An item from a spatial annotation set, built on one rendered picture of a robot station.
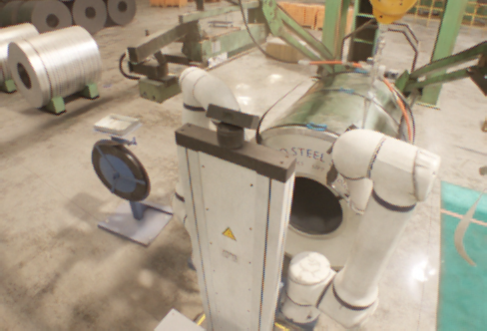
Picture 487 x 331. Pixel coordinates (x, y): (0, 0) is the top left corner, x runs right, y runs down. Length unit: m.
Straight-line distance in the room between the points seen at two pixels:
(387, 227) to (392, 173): 0.16
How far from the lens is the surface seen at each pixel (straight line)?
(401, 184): 0.74
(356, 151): 0.74
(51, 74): 5.70
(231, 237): 0.96
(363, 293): 1.05
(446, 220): 3.63
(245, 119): 0.70
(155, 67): 1.80
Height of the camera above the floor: 2.18
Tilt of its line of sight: 33 degrees down
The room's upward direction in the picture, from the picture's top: straight up
